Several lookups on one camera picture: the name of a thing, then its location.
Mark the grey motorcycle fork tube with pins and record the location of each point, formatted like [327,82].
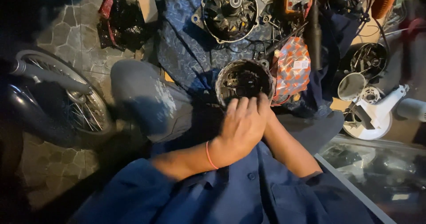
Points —
[50,75]

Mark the orange white plastic bag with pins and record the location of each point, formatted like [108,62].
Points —
[293,67]

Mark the glass display case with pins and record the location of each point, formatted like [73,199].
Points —
[376,177]

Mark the dark blue cloth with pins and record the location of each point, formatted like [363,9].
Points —
[332,41]

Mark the white plastic cylinder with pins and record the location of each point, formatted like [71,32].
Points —
[412,110]

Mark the person's blue shirt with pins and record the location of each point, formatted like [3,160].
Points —
[233,197]

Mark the black round motor housing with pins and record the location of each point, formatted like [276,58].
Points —
[366,60]

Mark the pink wrist band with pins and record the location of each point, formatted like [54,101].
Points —
[210,155]

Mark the brown cardboard piece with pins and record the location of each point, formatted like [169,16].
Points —
[148,8]

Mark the black red plastic bag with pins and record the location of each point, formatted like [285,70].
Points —
[121,24]

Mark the person's left fingers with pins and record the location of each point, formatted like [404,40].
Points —
[247,104]

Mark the person's left hand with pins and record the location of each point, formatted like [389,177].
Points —
[241,134]

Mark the blue patterned cloth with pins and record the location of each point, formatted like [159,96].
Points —
[186,41]

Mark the black cylindrical tool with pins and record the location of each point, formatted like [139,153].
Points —
[314,37]

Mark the white fan motor base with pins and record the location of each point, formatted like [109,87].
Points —
[376,114]

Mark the spoked motorcycle wheel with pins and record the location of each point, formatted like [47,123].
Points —
[66,97]

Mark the round metal motor stator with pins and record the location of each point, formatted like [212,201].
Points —
[244,79]

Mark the silver alternator housing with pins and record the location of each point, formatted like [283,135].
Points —
[231,11]

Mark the grey metal funnel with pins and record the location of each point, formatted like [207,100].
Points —
[351,86]

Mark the person's grey trousers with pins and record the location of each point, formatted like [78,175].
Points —
[149,100]

